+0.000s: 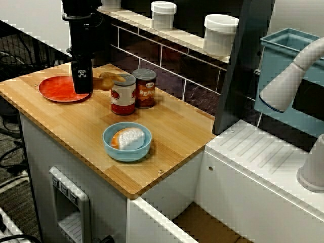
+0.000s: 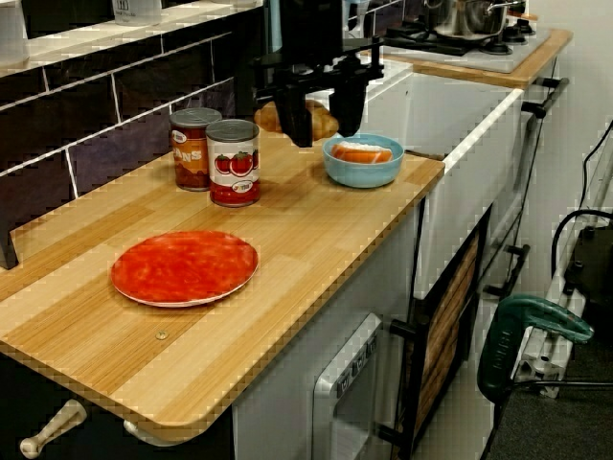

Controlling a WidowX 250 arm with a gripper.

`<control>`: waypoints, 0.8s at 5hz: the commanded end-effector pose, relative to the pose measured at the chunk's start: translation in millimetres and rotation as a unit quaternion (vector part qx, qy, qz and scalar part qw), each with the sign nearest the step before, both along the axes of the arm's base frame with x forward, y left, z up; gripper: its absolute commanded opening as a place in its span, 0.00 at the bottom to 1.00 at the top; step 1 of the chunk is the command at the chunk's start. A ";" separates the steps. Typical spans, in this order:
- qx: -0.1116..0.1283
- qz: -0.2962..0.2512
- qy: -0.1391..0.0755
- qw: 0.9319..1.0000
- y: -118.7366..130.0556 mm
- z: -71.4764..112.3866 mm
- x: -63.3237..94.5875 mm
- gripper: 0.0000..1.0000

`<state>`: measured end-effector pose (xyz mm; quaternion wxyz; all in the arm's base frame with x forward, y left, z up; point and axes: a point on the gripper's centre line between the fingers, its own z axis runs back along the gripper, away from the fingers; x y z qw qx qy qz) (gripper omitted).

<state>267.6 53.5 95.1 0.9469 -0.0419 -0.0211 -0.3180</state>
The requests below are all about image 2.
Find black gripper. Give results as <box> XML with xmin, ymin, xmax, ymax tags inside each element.
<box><xmin>252</xmin><ymin>13</ymin><xmax>385</xmax><ymax>149</ymax></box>

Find tan toy pastry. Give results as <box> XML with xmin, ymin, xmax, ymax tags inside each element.
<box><xmin>253</xmin><ymin>99</ymin><xmax>340</xmax><ymax>136</ymax></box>

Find toy salmon sushi piece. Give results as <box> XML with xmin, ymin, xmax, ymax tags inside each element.
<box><xmin>331</xmin><ymin>141</ymin><xmax>394</xmax><ymax>165</ymax></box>

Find tomato soup can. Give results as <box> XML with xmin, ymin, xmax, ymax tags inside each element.
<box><xmin>205</xmin><ymin>119</ymin><xmax>262</xmax><ymax>209</ymax></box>

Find light blue bowl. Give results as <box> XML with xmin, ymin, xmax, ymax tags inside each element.
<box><xmin>321</xmin><ymin>132</ymin><xmax>406</xmax><ymax>189</ymax></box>

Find teal toy cabinet box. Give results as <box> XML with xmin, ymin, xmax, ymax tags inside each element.
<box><xmin>267</xmin><ymin>0</ymin><xmax>284</xmax><ymax>54</ymax></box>

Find black shelf support panel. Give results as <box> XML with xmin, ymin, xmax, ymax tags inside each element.
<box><xmin>232</xmin><ymin>7</ymin><xmax>279</xmax><ymax>127</ymax></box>

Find black burner grate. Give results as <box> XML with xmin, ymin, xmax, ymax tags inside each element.
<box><xmin>380</xmin><ymin>18</ymin><xmax>536</xmax><ymax>58</ymax></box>

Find orange beans can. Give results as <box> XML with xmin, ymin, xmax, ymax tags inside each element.
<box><xmin>168</xmin><ymin>107</ymin><xmax>224</xmax><ymax>193</ymax></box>

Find white toy sink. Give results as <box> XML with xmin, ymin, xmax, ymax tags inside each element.
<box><xmin>275</xmin><ymin>55</ymin><xmax>526</xmax><ymax>301</ymax></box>

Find stainless steel pot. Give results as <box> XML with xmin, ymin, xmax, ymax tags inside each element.
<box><xmin>423</xmin><ymin>0</ymin><xmax>527</xmax><ymax>42</ymax></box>

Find grey stove hob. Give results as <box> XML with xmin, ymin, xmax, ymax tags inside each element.
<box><xmin>368</xmin><ymin>21</ymin><xmax>552</xmax><ymax>75</ymax></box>

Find labelled white canister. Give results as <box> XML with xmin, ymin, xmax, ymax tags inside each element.
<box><xmin>112</xmin><ymin>0</ymin><xmax>164</xmax><ymax>28</ymax></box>

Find red plate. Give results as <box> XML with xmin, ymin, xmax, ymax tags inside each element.
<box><xmin>110</xmin><ymin>230</ymin><xmax>260</xmax><ymax>309</ymax></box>

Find white toy kitchen cabinet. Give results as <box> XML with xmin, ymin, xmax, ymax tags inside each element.
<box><xmin>232</xmin><ymin>198</ymin><xmax>559</xmax><ymax>460</ymax></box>

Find white toy dishwasher door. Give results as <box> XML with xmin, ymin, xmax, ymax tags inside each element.
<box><xmin>313</xmin><ymin>313</ymin><xmax>384</xmax><ymax>460</ymax></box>

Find green power tool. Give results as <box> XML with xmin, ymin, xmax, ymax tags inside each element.
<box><xmin>477</xmin><ymin>293</ymin><xmax>596</xmax><ymax>393</ymax></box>

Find black equipment box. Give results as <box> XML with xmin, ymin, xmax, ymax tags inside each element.
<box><xmin>562</xmin><ymin>223</ymin><xmax>613</xmax><ymax>308</ymax></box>

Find plain white canister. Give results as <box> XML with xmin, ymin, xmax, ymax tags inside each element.
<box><xmin>0</xmin><ymin>0</ymin><xmax>31</xmax><ymax>66</ymax></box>

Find black cabinet handle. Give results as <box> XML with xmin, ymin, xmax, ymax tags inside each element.
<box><xmin>520</xmin><ymin>76</ymin><xmax>571</xmax><ymax>120</ymax></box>
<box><xmin>482</xmin><ymin>243</ymin><xmax>532</xmax><ymax>298</ymax></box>

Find wood panel black frame door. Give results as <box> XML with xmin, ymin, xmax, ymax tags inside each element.
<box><xmin>390</xmin><ymin>205</ymin><xmax>494</xmax><ymax>451</ymax></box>

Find thick black cable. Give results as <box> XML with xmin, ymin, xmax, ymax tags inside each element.
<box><xmin>550</xmin><ymin>209</ymin><xmax>613</xmax><ymax>288</ymax></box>

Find thin black cable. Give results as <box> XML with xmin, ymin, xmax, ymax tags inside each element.
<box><xmin>581</xmin><ymin>126</ymin><xmax>613</xmax><ymax>207</ymax></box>

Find aluminium extrusion rail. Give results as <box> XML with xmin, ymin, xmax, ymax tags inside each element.
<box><xmin>510</xmin><ymin>143</ymin><xmax>613</xmax><ymax>400</ymax></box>

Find white rounded handle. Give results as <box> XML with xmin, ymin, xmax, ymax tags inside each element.
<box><xmin>123</xmin><ymin>419</ymin><xmax>193</xmax><ymax>448</ymax></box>

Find white lever handle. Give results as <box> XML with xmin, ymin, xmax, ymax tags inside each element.
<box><xmin>18</xmin><ymin>400</ymin><xmax>88</xmax><ymax>457</ymax></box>

